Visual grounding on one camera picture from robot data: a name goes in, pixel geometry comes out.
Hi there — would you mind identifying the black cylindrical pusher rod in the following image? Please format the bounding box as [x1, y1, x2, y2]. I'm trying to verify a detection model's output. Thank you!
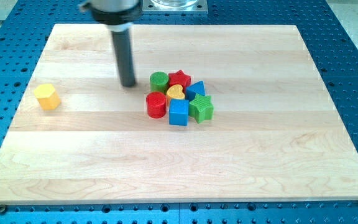
[108, 23, 136, 87]

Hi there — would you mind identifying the yellow heart block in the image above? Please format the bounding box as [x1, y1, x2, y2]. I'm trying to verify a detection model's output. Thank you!
[166, 84, 185, 106]

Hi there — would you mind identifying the yellow hexagon block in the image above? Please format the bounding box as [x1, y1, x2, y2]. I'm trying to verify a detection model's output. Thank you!
[34, 83, 61, 110]

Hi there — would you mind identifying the green cylinder block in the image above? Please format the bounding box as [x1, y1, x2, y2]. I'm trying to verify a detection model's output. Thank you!
[149, 72, 169, 94]

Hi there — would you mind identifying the red star block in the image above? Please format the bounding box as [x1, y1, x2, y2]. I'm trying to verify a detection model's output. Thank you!
[168, 70, 191, 91]

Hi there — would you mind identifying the red cylinder block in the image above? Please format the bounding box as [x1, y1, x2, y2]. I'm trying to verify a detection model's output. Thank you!
[146, 91, 166, 119]

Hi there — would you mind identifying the blue cube block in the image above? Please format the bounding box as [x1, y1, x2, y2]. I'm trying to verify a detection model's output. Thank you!
[169, 99, 189, 126]

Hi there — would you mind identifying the blue triangle block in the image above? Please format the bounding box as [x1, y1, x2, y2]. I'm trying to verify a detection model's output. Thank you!
[185, 81, 206, 101]

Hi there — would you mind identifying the green star block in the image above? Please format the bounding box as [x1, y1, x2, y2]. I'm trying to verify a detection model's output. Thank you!
[188, 93, 214, 123]

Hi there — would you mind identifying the light wooden board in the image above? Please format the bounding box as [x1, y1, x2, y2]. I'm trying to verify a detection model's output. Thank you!
[0, 24, 358, 205]

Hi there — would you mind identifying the brass screw front left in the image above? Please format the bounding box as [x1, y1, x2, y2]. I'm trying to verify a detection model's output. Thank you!
[0, 205, 7, 215]

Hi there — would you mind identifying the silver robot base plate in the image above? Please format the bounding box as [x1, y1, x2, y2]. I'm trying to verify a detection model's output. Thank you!
[142, 0, 208, 12]

